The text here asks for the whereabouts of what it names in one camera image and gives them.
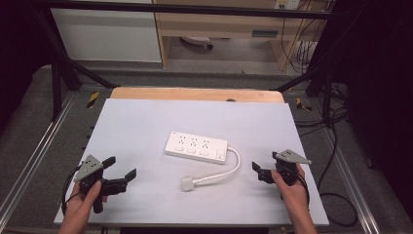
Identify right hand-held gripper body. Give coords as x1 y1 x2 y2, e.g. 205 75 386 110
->
277 148 313 187

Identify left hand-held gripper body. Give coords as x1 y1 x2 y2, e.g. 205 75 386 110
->
73 154 129 215

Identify white power strip cable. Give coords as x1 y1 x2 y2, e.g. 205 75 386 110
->
193 146 242 185

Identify white plug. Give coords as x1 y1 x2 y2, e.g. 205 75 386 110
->
180 175 196 193

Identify white power strip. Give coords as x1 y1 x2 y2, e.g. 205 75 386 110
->
164 131 229 165

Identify person's right hand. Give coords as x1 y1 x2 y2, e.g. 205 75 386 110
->
271 163 310 222

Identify person's left hand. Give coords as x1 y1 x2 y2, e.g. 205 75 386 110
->
61 180 108 226

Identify light grey table board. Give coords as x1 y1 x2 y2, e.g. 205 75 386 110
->
53 97 330 227

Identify yellow black tape marker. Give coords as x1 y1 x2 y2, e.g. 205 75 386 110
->
86 91 100 109
295 97 312 112

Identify black metal stand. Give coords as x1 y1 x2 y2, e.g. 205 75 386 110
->
35 9 121 122
274 55 337 129

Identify wooden table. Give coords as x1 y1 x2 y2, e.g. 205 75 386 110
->
109 86 285 104

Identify black curtain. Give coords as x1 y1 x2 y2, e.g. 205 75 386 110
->
0 0 55 131
308 0 413 213

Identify white cabinet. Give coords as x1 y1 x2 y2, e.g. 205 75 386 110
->
50 8 163 63

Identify white chair base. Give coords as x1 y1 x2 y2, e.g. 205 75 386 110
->
179 35 214 51

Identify wooden desk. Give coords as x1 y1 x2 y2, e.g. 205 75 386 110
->
152 0 335 71

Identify black metal crossbar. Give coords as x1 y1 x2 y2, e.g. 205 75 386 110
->
33 0 337 20

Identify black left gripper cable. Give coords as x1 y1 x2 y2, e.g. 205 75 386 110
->
60 164 82 215

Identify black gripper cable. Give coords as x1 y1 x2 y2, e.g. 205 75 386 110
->
60 164 82 215
296 172 311 209

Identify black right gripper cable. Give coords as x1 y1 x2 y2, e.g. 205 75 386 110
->
296 172 311 209

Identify black floor cable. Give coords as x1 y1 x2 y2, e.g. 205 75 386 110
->
293 106 359 227

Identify aluminium floor rail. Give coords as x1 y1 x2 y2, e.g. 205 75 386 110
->
319 126 381 234
0 91 79 222

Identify hanging black cables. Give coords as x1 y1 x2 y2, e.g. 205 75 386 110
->
281 0 325 75

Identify white wall outlet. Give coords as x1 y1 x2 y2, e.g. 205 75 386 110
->
274 0 301 10

